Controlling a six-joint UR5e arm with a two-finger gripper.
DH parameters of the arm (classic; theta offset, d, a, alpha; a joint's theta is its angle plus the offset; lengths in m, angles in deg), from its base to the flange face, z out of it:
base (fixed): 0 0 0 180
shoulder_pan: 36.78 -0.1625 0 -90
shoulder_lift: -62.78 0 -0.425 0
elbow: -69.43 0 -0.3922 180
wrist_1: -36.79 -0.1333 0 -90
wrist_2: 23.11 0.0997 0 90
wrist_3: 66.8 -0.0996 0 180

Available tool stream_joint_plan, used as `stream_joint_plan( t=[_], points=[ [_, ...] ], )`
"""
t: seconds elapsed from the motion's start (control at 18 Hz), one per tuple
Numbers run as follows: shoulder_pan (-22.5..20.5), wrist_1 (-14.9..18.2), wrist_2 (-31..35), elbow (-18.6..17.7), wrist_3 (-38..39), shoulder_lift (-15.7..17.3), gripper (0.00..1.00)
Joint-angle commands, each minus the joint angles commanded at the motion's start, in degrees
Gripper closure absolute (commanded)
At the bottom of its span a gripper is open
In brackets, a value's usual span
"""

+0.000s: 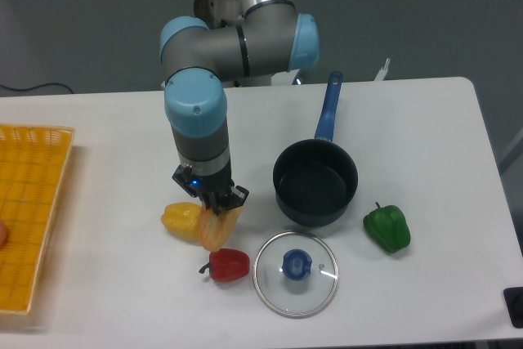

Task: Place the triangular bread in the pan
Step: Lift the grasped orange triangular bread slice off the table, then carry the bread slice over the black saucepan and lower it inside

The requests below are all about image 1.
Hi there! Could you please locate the green bell pepper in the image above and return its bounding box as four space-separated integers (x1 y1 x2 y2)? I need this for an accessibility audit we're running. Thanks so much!
363 202 411 253

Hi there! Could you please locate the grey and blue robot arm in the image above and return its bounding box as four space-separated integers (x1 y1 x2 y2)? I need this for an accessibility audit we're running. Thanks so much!
159 0 320 213

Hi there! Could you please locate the red bell pepper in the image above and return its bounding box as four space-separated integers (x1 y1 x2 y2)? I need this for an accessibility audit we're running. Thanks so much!
199 248 250 282

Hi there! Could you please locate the glass lid with blue knob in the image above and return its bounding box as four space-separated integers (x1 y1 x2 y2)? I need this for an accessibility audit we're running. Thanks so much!
253 230 339 319

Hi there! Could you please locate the white bracket behind table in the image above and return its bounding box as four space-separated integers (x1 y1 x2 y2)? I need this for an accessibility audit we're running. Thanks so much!
374 57 391 82

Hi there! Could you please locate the yellow woven basket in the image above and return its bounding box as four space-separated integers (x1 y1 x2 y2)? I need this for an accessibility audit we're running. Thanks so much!
1 124 75 315

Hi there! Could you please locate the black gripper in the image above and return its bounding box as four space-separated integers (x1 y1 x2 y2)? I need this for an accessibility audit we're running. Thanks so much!
172 164 249 216

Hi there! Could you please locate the yellow bell pepper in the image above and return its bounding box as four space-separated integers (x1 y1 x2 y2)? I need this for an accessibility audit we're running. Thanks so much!
161 202 202 242

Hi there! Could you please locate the black cable on floor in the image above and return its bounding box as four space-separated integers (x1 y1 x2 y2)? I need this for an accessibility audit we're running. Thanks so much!
0 83 75 94

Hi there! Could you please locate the black device at table corner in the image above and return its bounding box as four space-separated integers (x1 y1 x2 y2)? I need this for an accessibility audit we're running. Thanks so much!
503 287 523 329

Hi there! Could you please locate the dark pan with blue handle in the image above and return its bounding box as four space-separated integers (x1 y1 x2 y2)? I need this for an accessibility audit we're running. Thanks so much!
273 71 359 227

